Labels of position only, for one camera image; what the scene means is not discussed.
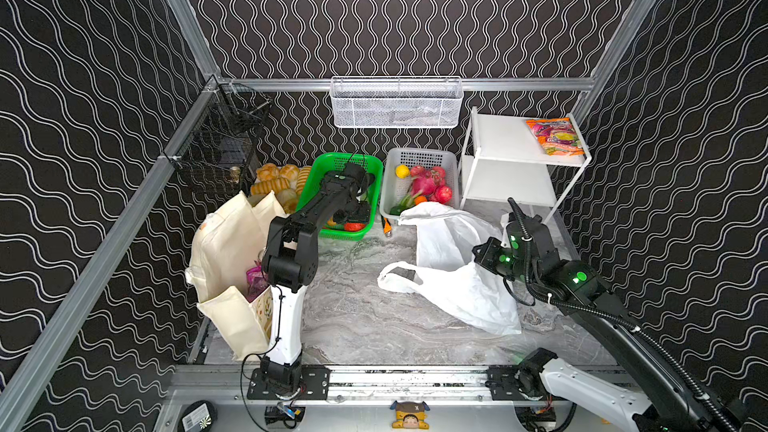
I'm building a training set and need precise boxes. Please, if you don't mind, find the white plastic grocery bag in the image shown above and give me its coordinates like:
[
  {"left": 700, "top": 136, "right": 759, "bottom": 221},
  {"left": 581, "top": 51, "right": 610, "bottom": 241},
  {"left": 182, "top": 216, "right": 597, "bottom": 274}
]
[{"left": 377, "top": 202, "right": 522, "bottom": 336}]

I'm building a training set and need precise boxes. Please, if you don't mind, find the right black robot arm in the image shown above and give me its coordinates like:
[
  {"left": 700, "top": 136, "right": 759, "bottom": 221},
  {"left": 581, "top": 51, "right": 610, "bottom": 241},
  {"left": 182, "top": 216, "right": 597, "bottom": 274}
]
[{"left": 472, "top": 199, "right": 748, "bottom": 431}]

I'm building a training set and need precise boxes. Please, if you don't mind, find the white plastic fruit basket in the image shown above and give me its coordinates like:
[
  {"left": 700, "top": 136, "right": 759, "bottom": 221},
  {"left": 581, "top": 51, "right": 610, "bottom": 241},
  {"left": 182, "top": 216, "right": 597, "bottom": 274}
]
[{"left": 379, "top": 148, "right": 460, "bottom": 222}]

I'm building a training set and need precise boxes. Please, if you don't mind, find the cartoon figure sticker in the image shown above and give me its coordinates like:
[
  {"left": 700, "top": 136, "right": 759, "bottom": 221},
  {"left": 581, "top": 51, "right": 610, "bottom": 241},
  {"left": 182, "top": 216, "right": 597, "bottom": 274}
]
[{"left": 389, "top": 401, "right": 430, "bottom": 431}]

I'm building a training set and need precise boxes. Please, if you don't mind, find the orange candy bag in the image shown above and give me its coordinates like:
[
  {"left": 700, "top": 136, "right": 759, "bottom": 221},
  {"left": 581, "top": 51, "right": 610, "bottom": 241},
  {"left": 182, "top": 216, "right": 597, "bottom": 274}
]
[{"left": 526, "top": 118, "right": 585, "bottom": 156}]

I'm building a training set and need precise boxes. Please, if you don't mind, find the pink dragon fruit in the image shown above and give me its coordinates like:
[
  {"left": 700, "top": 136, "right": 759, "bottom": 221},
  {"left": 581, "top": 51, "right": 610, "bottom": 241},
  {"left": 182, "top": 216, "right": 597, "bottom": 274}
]
[{"left": 410, "top": 166, "right": 446, "bottom": 197}]

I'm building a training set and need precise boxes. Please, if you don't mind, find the black wire wall basket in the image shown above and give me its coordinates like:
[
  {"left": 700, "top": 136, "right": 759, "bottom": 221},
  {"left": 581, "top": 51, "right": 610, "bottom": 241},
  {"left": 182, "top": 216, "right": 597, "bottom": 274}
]
[{"left": 170, "top": 83, "right": 274, "bottom": 197}]

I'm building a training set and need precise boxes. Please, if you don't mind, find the cream canvas tote bag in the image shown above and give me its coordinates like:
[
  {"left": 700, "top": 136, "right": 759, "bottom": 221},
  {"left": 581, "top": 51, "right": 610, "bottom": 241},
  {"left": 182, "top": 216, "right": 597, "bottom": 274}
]
[{"left": 185, "top": 193, "right": 285, "bottom": 360}]

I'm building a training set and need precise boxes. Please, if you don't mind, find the purple snack bag shelf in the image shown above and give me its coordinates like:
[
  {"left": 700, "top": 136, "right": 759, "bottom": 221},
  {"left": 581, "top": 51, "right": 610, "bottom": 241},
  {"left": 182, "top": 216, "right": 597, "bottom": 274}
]
[{"left": 246, "top": 261, "right": 269, "bottom": 302}]

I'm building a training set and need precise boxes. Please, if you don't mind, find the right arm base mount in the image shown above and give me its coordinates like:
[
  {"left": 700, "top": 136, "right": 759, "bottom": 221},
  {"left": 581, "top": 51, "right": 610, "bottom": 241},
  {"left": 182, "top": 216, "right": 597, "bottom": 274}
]
[{"left": 485, "top": 348, "right": 558, "bottom": 401}]

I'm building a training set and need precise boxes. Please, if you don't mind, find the yellow lemon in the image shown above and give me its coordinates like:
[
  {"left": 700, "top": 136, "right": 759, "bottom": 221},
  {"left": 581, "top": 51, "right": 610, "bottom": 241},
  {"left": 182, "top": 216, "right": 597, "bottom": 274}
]
[{"left": 395, "top": 164, "right": 410, "bottom": 179}]

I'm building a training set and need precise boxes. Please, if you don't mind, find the white wire wall basket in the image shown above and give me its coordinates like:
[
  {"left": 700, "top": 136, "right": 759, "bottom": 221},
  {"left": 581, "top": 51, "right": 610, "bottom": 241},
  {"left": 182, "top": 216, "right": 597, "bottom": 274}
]
[{"left": 329, "top": 76, "right": 464, "bottom": 129}]

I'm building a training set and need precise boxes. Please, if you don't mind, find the red apple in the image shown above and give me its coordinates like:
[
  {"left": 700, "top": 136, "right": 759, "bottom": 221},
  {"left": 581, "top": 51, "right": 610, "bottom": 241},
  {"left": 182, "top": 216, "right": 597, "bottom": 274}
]
[{"left": 432, "top": 185, "right": 453, "bottom": 205}]

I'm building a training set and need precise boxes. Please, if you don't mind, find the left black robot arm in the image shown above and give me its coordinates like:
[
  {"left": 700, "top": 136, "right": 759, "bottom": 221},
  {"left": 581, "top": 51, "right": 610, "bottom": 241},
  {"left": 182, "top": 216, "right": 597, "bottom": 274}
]
[{"left": 260, "top": 162, "right": 374, "bottom": 396}]

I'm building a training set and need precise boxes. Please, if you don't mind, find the orange handled utility knife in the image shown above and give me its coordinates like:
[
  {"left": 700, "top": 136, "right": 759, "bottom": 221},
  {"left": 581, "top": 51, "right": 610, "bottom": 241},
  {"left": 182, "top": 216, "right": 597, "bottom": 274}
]
[{"left": 382, "top": 217, "right": 392, "bottom": 237}]

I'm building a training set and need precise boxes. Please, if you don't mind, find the white two-tier shelf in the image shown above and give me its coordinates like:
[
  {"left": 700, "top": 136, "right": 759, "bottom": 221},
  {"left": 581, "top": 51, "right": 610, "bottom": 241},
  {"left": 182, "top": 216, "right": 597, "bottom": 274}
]
[{"left": 458, "top": 107, "right": 592, "bottom": 223}]

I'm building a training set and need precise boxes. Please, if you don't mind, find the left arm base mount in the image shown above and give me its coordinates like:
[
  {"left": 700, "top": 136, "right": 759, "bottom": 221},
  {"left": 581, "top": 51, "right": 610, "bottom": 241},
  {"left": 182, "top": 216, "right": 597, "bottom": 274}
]
[{"left": 246, "top": 363, "right": 331, "bottom": 401}]

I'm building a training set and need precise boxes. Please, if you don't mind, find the green plastic basket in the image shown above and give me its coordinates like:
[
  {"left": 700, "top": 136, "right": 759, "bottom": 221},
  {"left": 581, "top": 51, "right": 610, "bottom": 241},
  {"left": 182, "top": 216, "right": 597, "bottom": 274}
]
[{"left": 296, "top": 152, "right": 384, "bottom": 241}]

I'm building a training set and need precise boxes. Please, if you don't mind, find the red tomato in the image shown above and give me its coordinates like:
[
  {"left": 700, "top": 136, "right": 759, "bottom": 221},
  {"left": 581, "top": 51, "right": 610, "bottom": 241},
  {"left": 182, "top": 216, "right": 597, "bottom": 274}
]
[{"left": 344, "top": 222, "right": 367, "bottom": 232}]

